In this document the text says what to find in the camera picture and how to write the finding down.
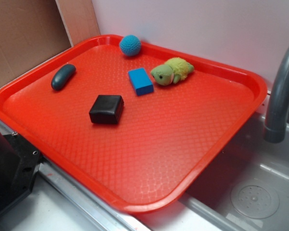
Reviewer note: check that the dark teal oblong toy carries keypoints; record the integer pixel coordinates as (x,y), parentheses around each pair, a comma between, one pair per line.
(62,76)

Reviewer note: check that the blue crocheted ball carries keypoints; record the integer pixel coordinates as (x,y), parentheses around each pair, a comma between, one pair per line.
(130,45)

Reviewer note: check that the black square block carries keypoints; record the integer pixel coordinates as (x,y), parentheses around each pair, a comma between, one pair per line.
(107,109)

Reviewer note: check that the blue rectangular block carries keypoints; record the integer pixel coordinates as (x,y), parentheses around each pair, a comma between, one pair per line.
(140,81)

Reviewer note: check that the grey plastic sink basin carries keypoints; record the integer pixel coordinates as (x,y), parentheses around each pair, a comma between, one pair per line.
(245,188)

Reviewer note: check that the grey toy faucet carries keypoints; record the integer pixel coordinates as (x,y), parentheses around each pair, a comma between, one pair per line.
(277,114)

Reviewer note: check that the brown cardboard panel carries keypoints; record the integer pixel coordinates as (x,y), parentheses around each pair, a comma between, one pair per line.
(33,31)

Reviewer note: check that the red plastic tray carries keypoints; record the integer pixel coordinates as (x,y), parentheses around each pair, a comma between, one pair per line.
(163,140)

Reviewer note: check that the green plush turtle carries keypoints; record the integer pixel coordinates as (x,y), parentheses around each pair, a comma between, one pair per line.
(172,71)

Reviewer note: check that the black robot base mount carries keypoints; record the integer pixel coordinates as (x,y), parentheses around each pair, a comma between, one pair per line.
(19,161)

